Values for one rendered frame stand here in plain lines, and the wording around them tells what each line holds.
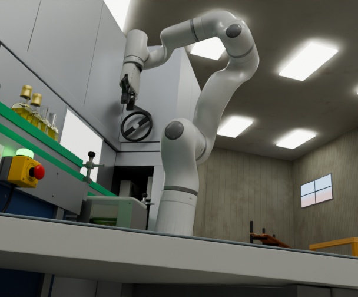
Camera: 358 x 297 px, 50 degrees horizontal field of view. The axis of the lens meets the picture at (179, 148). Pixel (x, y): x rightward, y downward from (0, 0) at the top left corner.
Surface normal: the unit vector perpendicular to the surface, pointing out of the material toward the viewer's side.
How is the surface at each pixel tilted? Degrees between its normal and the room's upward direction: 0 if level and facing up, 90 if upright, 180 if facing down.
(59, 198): 90
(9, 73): 90
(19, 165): 90
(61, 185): 90
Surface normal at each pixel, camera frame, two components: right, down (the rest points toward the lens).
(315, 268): 0.28, -0.32
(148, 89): -0.25, -0.36
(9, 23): 0.97, -0.01
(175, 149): -0.36, 0.29
